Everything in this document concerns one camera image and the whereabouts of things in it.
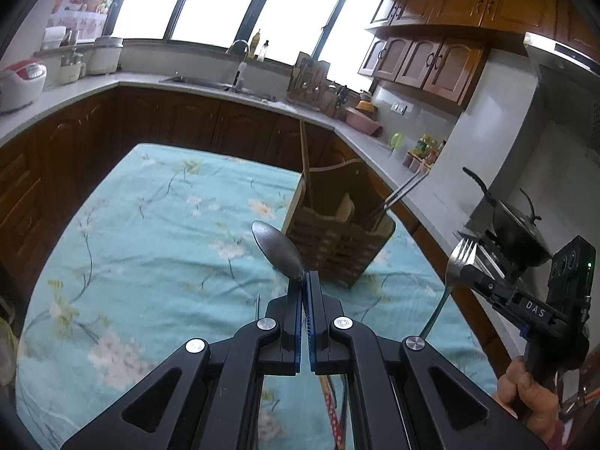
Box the metal fork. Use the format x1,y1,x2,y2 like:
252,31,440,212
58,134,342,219
419,237,478,339

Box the metal spoon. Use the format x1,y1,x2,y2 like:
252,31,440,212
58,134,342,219
251,220,305,281

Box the wooden chopstick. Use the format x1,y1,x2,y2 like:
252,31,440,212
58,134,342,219
299,119,313,208

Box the kitchen faucet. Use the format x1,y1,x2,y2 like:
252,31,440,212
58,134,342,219
226,39,249,93

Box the person's right hand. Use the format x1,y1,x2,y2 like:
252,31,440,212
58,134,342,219
492,357,560,443

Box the red dotted chopstick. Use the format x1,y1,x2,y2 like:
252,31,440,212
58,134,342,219
319,376,345,450

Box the black wok with lid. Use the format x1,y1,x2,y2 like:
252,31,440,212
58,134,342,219
463,166,552,268

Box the teal floral tablecloth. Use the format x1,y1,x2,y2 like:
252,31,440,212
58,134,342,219
16,144,496,449

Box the wooden utensil holder box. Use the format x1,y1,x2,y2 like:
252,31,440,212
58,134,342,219
283,159,396,288

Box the spice bottle rack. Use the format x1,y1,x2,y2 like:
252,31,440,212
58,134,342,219
403,134,447,173

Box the green cup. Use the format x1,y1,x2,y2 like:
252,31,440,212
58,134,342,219
390,132,405,150

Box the pink basin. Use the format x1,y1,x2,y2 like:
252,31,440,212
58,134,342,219
345,108,383,137

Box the wooden knife block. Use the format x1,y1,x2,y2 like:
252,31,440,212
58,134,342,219
287,52,330,109

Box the white pot with lid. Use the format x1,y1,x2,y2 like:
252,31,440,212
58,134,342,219
87,36,123,75

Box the white rice cooker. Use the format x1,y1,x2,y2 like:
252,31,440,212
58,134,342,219
1,58,48,114

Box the upper wooden wall cabinets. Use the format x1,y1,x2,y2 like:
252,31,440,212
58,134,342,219
358,0,599,108

